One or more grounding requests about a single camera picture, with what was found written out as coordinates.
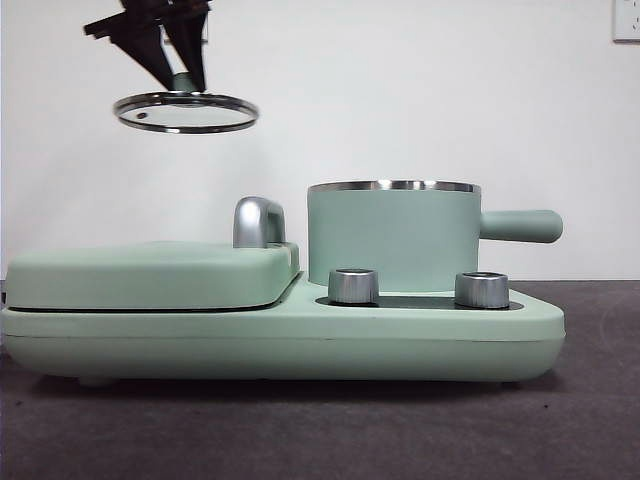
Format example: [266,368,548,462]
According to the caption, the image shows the green griddle lid, silver handle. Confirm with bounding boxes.
[7,196,301,311]

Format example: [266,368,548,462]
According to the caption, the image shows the silver control knob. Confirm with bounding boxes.
[327,268,380,305]
[454,271,510,308]

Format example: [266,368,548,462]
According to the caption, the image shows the mint green long-handled pot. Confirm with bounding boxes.
[306,178,565,295]

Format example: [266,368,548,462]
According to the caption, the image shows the mint green breakfast machine base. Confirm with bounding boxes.
[0,289,566,389]

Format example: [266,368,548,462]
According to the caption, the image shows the glass pot lid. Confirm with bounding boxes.
[112,72,260,135]

